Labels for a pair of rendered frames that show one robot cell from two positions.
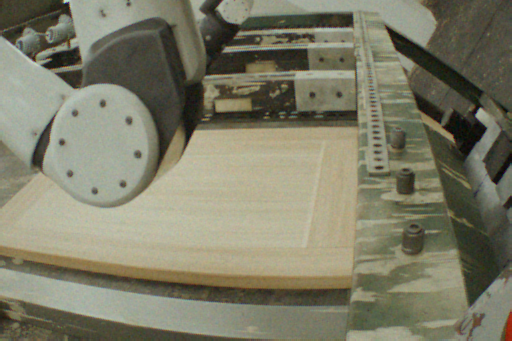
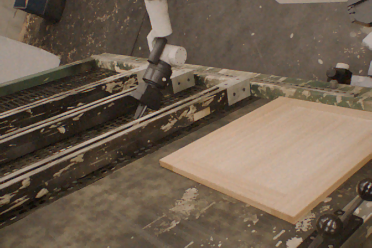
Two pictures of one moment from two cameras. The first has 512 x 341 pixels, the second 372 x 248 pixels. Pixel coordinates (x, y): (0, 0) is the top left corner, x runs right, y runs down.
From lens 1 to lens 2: 1.16 m
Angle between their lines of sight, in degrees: 48
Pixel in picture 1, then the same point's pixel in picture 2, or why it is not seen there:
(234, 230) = (350, 132)
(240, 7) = (182, 53)
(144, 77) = not seen: outside the picture
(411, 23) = (38, 63)
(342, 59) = (188, 79)
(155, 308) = not seen: outside the picture
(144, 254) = (358, 150)
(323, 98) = (238, 94)
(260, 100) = (214, 106)
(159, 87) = not seen: outside the picture
